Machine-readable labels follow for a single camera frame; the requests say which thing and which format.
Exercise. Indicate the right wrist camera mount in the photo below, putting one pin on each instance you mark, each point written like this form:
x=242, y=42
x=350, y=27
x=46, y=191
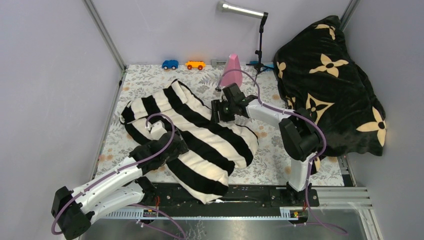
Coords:
x=223, y=99

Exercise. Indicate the black floral patterned blanket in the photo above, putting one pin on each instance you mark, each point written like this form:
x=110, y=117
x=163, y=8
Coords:
x=315, y=72

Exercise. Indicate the black white striped pillow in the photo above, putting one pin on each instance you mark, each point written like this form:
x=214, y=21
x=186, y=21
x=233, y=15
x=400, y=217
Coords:
x=215, y=150

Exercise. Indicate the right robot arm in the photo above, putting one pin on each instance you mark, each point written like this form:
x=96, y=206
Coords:
x=301, y=137

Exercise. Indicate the silver flashlight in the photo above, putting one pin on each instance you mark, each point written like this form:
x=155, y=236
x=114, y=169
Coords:
x=226, y=7

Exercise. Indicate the orange toy car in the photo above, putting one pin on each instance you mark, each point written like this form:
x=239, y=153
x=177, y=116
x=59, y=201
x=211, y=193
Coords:
x=195, y=65

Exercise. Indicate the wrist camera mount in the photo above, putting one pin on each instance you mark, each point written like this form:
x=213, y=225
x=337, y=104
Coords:
x=223, y=99
x=156, y=130

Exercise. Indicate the pink metronome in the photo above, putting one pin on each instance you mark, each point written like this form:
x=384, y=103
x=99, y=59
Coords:
x=232, y=72

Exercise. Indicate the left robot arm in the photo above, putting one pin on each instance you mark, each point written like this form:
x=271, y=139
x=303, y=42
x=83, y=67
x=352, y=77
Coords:
x=75, y=210

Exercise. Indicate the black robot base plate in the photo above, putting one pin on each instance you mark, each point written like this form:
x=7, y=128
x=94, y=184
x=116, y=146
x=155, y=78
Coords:
x=241, y=202

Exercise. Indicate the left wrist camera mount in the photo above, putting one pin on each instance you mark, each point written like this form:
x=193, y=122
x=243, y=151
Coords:
x=156, y=130

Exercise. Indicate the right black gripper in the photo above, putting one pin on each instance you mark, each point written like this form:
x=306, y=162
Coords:
x=217, y=106

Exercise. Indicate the blue toy car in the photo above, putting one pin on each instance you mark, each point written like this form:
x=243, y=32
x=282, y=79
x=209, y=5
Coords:
x=171, y=64

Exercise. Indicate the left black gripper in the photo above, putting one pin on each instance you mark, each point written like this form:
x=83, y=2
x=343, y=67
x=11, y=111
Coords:
x=181, y=148

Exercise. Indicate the floral patterned table cloth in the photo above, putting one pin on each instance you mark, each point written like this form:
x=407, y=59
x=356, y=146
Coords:
x=271, y=165

